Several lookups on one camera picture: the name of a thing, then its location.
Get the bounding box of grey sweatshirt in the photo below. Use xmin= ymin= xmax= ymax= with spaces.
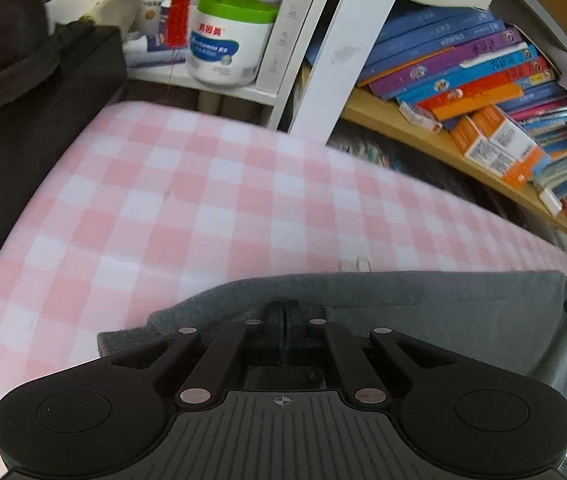
xmin=97 ymin=271 xmax=567 ymax=394

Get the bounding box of pink checked table mat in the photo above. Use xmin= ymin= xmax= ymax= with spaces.
xmin=0 ymin=100 xmax=567 ymax=478

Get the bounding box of lower orange white box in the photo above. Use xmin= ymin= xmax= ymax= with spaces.
xmin=449 ymin=116 xmax=527 ymax=188

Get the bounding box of orange white box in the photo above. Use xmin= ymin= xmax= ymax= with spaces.
xmin=449 ymin=116 xmax=527 ymax=188
xmin=471 ymin=105 xmax=551 ymax=185

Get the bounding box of black Yamaha keyboard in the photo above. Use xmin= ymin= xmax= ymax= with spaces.
xmin=0 ymin=26 xmax=127 ymax=250

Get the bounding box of upper orange white box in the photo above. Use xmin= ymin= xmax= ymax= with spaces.
xmin=471 ymin=105 xmax=551 ymax=185

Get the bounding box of leaning row of books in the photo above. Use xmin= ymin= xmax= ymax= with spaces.
xmin=356 ymin=0 xmax=567 ymax=212

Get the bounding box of red tassel ornament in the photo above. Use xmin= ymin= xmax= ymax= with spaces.
xmin=165 ymin=0 xmax=190 ymax=49

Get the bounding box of white green-lidded tub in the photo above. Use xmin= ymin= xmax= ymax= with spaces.
xmin=186 ymin=0 xmax=278 ymax=87

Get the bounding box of white tall carton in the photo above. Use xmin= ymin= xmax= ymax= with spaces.
xmin=255 ymin=0 xmax=313 ymax=94

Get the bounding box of white wooden bookshelf frame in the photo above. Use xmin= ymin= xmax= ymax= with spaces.
xmin=124 ymin=0 xmax=567 ymax=229

